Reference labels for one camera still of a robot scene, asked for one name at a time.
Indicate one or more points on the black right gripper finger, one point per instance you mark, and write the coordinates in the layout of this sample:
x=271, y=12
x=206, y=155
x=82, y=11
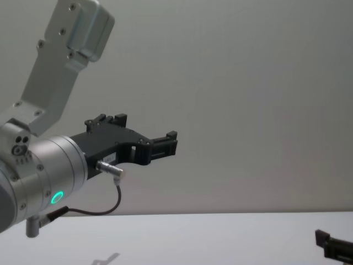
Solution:
x=335, y=247

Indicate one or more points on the white table cloth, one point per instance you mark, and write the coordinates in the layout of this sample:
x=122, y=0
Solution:
x=193, y=240

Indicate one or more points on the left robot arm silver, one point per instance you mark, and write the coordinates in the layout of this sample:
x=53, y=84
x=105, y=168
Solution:
x=55, y=163

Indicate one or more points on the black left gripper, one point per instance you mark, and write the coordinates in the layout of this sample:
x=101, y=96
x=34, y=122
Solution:
x=104, y=140

